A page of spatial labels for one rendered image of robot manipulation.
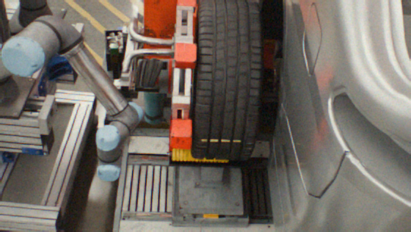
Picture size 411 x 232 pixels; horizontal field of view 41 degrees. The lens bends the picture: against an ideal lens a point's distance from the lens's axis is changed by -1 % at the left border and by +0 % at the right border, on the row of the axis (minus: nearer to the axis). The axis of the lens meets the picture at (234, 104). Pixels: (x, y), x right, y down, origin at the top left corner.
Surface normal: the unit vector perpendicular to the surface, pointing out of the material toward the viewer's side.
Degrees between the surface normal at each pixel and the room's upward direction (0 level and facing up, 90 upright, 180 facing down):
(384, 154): 14
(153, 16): 90
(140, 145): 0
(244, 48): 29
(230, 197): 0
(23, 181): 0
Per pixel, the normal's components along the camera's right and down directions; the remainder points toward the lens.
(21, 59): -0.25, 0.58
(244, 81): 0.11, 0.07
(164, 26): 0.04, 0.69
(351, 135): 0.36, -0.56
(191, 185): 0.11, -0.72
